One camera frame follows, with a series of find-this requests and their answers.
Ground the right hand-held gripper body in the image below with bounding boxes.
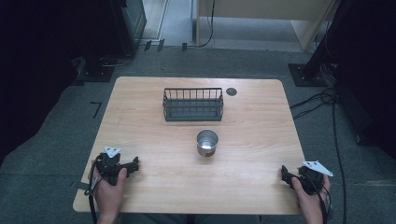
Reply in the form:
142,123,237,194
297,160,334,196

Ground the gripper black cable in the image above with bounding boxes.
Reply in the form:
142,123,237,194
306,172,333,224
84,161,104,224

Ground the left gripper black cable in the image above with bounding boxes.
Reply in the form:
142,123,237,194
84,161,104,224

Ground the light wooden furniture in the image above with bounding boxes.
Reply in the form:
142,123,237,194
194,0,340,52

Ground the thin black hanging cable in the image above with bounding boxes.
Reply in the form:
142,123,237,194
197,0,217,49

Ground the bundle of black floor cables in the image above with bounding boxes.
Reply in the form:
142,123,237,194
289,87,340,121

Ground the black cabinet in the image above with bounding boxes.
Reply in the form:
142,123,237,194
108,0,148,58

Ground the black metal stand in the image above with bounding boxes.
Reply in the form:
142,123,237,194
74,46,116,84
287,0,347,88

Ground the grey tape strip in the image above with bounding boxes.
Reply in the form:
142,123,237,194
70,180,92,191

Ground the long black floor cable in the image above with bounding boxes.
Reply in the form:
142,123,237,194
332,94,348,224

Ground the black wire rack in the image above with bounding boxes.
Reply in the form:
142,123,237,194
162,87,225,122

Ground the person's left hand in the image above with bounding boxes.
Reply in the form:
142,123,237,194
92,167,128,218

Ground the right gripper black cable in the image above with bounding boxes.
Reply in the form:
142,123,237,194
306,172,333,224

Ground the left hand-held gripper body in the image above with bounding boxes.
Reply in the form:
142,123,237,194
92,145,133,187

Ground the grey floor cable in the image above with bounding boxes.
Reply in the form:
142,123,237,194
98,54,134,68

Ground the metal cup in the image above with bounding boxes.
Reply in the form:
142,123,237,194
195,129,219,158

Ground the person's right hand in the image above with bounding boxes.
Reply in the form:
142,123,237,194
290,173,332,219

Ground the black curtain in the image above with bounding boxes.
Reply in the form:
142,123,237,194
0,0,117,166
323,0,396,161

